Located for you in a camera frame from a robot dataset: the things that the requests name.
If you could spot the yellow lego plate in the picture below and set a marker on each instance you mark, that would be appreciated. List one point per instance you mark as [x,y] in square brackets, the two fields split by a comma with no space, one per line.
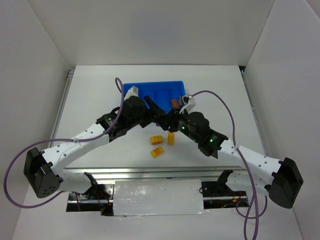
[170,138]

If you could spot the brown lego plate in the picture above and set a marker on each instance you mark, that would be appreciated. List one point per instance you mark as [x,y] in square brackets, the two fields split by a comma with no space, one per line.
[180,101]
[174,103]

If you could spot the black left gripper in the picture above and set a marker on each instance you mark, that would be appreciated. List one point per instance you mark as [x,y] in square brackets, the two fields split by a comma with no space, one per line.
[146,115]

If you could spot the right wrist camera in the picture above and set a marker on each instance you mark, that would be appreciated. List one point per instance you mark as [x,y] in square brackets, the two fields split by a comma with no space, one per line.
[188,104]

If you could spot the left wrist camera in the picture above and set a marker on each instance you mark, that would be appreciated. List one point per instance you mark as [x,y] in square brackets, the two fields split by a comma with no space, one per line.
[132,92]

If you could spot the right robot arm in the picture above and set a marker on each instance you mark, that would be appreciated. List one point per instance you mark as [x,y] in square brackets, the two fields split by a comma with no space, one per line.
[280,180]

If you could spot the yellow lego brick upper left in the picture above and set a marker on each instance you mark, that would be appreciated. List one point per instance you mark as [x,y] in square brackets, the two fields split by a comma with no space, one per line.
[156,140]

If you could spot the blue divided plastic bin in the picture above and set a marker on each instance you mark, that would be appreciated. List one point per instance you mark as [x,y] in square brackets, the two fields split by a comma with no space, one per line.
[161,92]

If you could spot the yellow lego brick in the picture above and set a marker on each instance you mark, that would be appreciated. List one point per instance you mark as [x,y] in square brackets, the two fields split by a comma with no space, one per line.
[156,140]
[157,152]

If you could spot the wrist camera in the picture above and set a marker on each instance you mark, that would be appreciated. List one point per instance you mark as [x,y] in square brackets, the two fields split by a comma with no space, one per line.
[188,104]
[132,92]

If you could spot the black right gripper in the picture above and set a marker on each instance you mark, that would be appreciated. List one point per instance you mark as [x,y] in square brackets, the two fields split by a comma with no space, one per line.
[171,121]

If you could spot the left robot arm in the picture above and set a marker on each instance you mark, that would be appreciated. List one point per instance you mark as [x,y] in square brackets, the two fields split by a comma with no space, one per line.
[45,170]

